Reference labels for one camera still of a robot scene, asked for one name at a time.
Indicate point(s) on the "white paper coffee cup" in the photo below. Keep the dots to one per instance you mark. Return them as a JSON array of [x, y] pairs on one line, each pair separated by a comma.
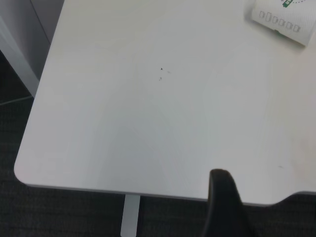
[[279, 14]]

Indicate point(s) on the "white frame post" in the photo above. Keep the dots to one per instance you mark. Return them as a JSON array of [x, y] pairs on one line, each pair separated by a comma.
[[19, 61]]

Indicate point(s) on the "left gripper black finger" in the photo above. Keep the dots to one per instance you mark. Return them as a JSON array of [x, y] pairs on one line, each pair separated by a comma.
[[224, 205]]

